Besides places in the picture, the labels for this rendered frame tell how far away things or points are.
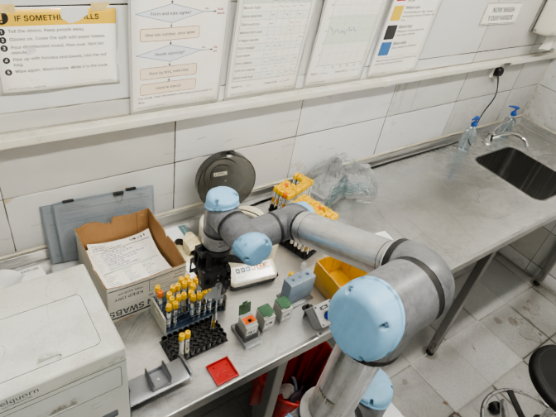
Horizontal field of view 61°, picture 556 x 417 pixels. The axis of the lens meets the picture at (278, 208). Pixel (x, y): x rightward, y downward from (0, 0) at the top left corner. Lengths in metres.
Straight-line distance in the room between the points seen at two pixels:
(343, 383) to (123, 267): 0.88
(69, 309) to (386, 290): 0.71
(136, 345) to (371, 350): 0.86
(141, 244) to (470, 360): 1.94
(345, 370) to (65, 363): 0.55
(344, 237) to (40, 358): 0.65
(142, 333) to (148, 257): 0.25
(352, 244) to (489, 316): 2.32
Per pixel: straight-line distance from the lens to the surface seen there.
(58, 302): 1.17
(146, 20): 1.38
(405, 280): 0.74
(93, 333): 1.10
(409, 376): 2.66
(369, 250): 0.89
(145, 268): 1.54
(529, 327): 3.28
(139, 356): 1.42
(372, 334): 0.71
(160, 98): 1.50
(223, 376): 1.38
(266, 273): 1.59
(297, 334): 1.49
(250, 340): 1.44
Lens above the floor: 2.05
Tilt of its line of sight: 38 degrees down
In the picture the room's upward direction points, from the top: 11 degrees clockwise
